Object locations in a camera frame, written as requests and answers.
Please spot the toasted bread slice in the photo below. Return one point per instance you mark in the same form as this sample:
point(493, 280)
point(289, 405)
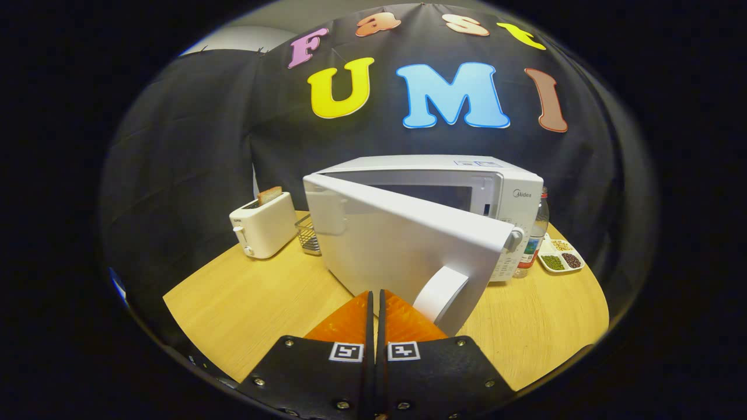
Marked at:
point(270, 195)

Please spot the black backdrop cloth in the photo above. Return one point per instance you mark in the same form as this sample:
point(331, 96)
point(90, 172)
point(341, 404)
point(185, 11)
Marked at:
point(192, 146)

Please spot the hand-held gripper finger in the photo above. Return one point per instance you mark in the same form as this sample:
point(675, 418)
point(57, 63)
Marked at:
point(369, 373)
point(382, 373)

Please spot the white divided bean dish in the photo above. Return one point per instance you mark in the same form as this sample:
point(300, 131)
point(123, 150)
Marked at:
point(554, 262)

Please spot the clear plastic bottle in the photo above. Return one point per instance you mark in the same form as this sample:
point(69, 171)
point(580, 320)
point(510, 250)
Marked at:
point(534, 245)

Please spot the cream toaster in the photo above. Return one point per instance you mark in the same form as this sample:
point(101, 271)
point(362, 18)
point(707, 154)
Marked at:
point(265, 230)

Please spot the white microwave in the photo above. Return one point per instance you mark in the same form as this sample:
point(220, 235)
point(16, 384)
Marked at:
point(397, 245)

